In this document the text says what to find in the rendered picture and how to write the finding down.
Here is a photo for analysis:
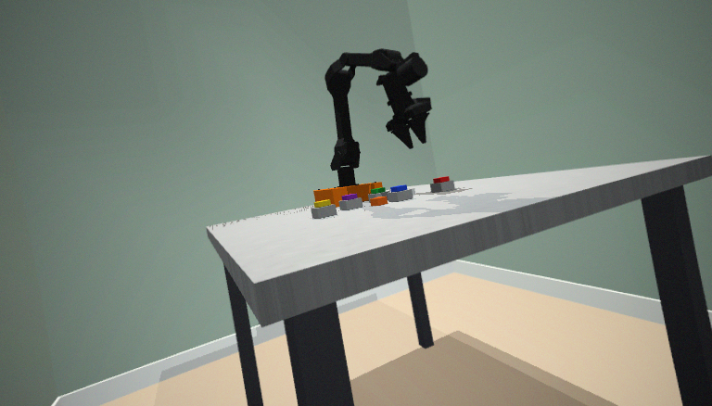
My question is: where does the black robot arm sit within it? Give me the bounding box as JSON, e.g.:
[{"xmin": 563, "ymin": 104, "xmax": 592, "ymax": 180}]
[{"xmin": 325, "ymin": 48, "xmax": 427, "ymax": 187}]

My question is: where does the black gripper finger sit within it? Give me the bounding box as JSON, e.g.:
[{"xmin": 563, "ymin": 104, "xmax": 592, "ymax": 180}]
[
  {"xmin": 406, "ymin": 112, "xmax": 429, "ymax": 144},
  {"xmin": 391, "ymin": 125, "xmax": 413, "ymax": 149}
]

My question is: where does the blue button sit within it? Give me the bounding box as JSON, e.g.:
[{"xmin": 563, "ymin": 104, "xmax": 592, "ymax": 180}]
[{"xmin": 388, "ymin": 185, "xmax": 413, "ymax": 202}]

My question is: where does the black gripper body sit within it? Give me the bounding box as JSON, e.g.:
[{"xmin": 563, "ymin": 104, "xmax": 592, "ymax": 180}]
[{"xmin": 386, "ymin": 89, "xmax": 432, "ymax": 132}]

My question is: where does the purple square button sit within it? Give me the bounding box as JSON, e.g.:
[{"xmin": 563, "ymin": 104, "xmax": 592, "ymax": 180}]
[{"xmin": 338, "ymin": 194, "xmax": 363, "ymax": 210}]

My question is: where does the yellow button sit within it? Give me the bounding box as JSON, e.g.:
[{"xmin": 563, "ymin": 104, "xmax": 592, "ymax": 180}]
[{"xmin": 311, "ymin": 200, "xmax": 337, "ymax": 219}]

